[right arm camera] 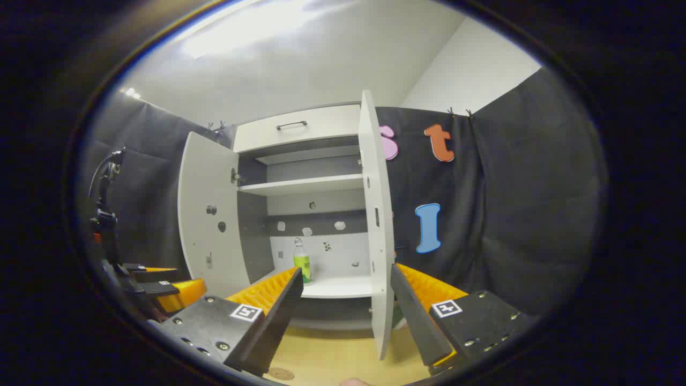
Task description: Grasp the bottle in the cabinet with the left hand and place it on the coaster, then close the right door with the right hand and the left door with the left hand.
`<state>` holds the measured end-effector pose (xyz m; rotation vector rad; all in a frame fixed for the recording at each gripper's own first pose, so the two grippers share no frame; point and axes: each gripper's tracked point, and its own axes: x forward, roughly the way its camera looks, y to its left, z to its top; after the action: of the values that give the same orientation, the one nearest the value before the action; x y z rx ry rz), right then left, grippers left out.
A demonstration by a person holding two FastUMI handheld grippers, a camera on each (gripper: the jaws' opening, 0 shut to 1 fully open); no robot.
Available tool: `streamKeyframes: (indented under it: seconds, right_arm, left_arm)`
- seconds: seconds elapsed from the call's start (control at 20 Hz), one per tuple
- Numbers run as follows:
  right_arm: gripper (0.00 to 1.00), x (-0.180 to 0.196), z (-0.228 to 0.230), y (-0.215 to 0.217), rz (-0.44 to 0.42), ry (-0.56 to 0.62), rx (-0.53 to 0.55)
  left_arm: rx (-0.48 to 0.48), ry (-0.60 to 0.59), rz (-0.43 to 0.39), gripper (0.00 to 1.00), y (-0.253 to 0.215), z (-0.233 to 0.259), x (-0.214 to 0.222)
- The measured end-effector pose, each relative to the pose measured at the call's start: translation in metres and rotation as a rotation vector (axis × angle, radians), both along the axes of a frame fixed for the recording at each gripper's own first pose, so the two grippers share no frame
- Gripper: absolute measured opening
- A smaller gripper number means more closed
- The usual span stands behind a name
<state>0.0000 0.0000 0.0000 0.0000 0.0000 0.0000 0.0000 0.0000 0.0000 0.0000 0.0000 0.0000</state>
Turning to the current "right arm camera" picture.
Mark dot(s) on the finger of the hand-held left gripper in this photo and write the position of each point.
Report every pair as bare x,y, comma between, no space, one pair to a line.
161,289
155,276

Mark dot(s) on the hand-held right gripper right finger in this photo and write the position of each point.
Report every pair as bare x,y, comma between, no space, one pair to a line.
415,316

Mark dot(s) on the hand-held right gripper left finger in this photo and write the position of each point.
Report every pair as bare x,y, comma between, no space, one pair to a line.
278,316

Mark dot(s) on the clear bottle with green label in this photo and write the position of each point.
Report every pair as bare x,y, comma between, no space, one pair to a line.
303,265

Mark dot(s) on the round brown coaster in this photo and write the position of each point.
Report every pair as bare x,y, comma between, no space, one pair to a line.
281,373

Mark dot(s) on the white cabinet door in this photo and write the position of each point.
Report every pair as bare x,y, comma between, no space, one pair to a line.
206,241
378,182

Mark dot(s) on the white cabinet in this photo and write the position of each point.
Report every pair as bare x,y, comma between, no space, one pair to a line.
343,246

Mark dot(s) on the white cabinet shelf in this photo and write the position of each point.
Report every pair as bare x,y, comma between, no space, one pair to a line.
300,186

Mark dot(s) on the black backdrop cloth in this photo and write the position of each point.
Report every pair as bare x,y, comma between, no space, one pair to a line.
509,187

